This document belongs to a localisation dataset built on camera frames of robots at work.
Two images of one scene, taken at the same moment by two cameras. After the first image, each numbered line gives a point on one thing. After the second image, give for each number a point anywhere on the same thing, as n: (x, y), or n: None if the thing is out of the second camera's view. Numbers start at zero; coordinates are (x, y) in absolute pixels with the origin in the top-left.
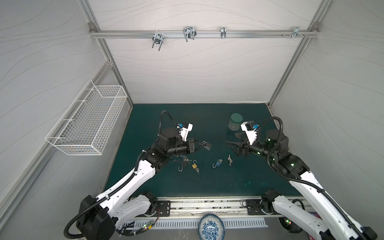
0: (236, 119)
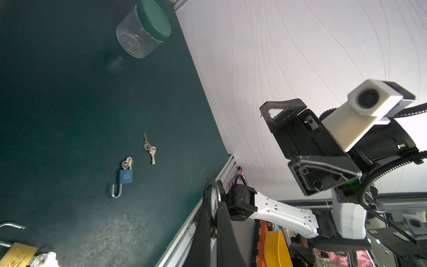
0: (143, 30)
